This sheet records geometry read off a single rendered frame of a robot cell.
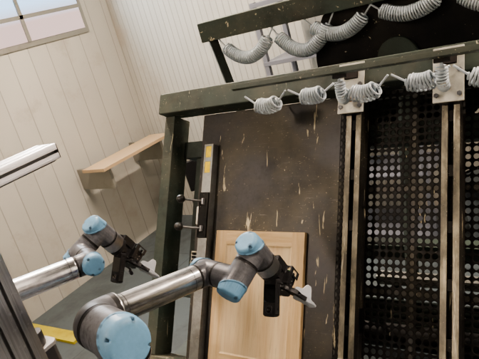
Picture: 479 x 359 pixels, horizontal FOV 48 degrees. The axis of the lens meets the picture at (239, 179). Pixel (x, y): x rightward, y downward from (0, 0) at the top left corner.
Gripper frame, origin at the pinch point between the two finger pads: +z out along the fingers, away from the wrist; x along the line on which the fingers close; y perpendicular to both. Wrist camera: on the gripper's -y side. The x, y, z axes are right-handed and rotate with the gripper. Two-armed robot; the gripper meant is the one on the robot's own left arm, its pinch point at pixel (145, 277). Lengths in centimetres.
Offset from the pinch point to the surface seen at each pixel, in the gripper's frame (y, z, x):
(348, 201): 42, 7, -73
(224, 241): 30.1, 18.9, -13.7
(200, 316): 0.7, 33.1, -5.7
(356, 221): 36, 10, -76
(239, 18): 133, -22, -1
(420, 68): 80, -18, -99
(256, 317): 4.5, 33.8, -32.9
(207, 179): 52, 4, -3
